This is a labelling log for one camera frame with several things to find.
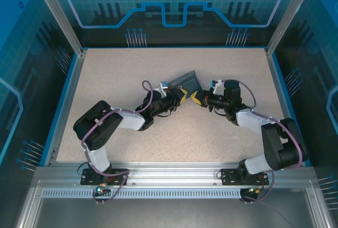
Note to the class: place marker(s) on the starry night print tin box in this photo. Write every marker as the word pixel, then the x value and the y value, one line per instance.
pixel 186 81

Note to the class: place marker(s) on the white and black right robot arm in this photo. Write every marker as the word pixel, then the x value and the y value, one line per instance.
pixel 251 121

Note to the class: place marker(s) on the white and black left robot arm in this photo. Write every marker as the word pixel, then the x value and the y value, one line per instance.
pixel 132 119

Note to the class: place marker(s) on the blue table edge trim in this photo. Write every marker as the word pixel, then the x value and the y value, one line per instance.
pixel 70 80
pixel 281 80

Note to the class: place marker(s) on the small connector board with LEDs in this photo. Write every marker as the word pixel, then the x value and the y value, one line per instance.
pixel 253 190
pixel 100 190

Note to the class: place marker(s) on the aluminium mounting rail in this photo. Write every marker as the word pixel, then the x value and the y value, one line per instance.
pixel 171 171

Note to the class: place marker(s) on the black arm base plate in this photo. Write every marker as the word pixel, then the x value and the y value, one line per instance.
pixel 228 178
pixel 118 176

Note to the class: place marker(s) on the aluminium table side rail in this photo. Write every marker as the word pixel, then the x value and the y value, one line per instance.
pixel 76 80

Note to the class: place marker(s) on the aluminium frame post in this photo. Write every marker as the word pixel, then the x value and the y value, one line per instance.
pixel 60 14
pixel 287 14

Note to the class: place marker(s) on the aluminium shelf frame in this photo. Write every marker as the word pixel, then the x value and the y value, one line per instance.
pixel 169 214

